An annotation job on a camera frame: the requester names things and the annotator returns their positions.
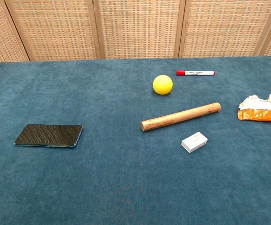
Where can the blue smartphone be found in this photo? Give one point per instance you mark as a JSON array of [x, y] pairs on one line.
[[48, 135]]

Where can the yellow ball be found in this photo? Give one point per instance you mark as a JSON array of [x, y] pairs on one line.
[[162, 84]]

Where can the copper-coloured rod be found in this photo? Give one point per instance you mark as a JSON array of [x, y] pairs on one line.
[[180, 116]]

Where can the white eraser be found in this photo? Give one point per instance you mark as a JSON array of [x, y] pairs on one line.
[[194, 142]]

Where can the blue table cloth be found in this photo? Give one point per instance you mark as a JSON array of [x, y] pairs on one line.
[[116, 178]]

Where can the red capped whiteboard marker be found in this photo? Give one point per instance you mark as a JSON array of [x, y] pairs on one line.
[[196, 73]]

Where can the woven bamboo folding screen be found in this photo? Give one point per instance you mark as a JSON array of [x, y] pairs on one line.
[[135, 28]]

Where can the orange torn snack wrapper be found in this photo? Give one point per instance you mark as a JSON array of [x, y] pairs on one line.
[[259, 112]]

